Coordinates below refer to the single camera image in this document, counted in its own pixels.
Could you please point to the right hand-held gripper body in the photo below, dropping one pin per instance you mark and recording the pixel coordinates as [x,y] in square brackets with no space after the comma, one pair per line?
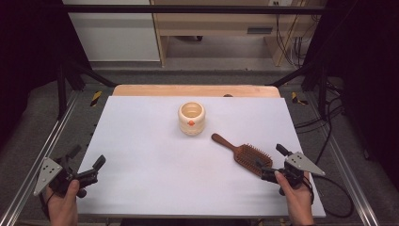
[301,163]

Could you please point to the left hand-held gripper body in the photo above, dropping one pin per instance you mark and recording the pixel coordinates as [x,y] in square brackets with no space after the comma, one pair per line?
[47,175]

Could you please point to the brown wooden hairbrush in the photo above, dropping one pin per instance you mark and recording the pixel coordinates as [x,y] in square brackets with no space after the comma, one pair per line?
[247,155]

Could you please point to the cream ceramic cup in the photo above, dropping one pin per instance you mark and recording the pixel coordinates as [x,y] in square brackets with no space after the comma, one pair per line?
[191,124]

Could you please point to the person's left hand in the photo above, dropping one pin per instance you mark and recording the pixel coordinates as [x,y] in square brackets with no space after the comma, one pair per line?
[62,210]

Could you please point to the person's right hand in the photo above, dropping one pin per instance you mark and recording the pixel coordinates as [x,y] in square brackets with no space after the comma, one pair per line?
[299,204]

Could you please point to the yellow black tape marker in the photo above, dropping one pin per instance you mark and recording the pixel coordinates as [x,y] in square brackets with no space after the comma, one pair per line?
[296,98]
[96,98]

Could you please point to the white board sheet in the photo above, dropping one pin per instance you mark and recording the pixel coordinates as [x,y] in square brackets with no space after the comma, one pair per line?
[156,163]

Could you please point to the black stand legs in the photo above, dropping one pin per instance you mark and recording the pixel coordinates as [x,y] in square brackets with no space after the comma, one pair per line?
[62,94]
[322,91]

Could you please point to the wooden table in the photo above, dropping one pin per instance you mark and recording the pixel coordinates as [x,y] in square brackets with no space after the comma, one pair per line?
[188,90]

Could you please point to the black curtain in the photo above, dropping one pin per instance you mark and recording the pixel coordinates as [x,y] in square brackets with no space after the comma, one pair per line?
[370,78]
[28,56]

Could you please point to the white cabinet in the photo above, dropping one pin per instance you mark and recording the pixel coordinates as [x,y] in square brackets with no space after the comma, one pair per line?
[116,37]

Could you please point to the light wooden desk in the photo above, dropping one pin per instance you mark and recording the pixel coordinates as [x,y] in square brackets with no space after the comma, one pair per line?
[213,23]

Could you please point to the aluminium rail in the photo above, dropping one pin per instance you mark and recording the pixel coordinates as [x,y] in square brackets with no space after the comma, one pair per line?
[58,128]
[367,213]

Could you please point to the black frame crossbar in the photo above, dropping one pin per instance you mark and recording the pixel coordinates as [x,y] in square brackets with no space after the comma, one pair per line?
[188,8]

